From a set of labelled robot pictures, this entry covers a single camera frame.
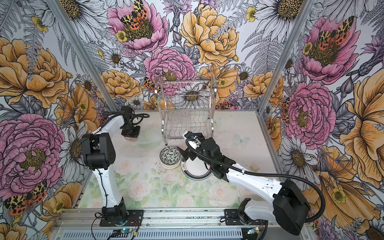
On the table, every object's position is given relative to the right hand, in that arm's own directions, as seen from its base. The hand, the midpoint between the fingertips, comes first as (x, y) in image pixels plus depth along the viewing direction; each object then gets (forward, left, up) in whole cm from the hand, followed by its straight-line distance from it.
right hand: (186, 144), depth 77 cm
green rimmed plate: (-5, -5, -20) cm, 22 cm away
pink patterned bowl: (+3, +11, -16) cm, 20 cm away
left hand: (+15, +34, -15) cm, 40 cm away
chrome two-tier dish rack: (+50, +1, -20) cm, 54 cm away
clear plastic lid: (+21, +28, -24) cm, 42 cm away
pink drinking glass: (+14, +36, -14) cm, 41 cm away
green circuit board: (-33, +29, -22) cm, 49 cm away
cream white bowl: (-5, +10, -16) cm, 19 cm away
